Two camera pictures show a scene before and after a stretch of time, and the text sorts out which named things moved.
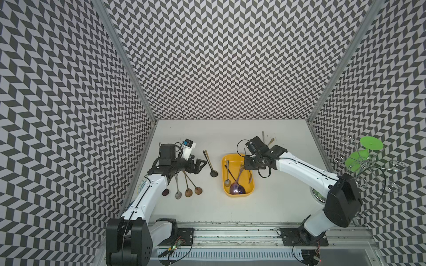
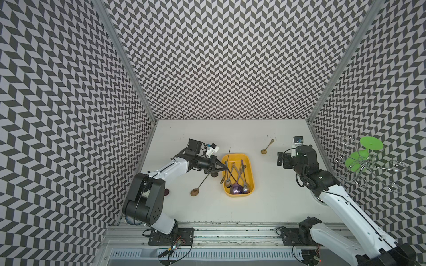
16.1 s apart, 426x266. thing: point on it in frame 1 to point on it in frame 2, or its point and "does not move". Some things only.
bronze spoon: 188,192 to 194,192
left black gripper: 196,169 to 213,162
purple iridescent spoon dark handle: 236,188 does not move
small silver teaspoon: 178,195 to 228,182
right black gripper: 248,165 to 287,156
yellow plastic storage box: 237,182 does not move
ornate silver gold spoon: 227,182 does not move
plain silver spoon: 242,168 to 245,187
